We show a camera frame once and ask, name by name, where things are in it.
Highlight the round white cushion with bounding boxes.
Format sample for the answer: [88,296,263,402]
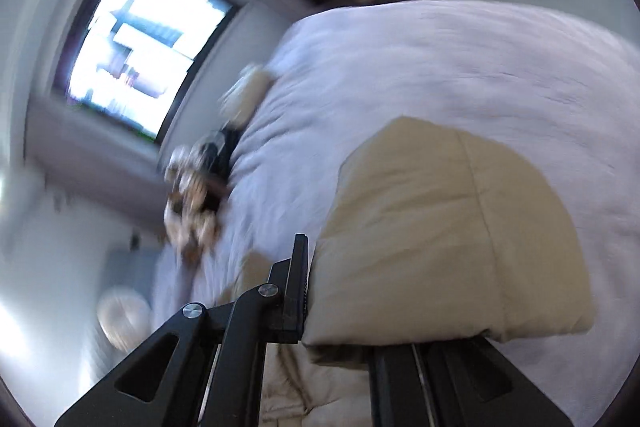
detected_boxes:
[96,288,154,352]

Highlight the black cloth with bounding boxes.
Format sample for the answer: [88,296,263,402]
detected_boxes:
[199,126,242,210]

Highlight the lavender bed blanket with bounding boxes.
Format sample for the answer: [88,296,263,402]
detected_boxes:
[150,0,640,427]

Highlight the beige pillowcase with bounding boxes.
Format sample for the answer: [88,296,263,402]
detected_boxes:
[235,116,597,427]

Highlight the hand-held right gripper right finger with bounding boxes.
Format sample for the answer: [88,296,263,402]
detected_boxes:
[372,337,577,427]

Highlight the patterned brown cream clothes pile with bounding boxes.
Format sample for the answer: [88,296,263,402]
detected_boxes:
[161,144,232,260]

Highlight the cream knotted cushion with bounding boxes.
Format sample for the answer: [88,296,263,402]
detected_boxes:
[221,63,277,128]

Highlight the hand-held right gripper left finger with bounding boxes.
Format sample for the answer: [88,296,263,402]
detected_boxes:
[55,234,310,427]

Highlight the window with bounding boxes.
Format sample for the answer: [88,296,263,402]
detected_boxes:
[52,0,240,142]

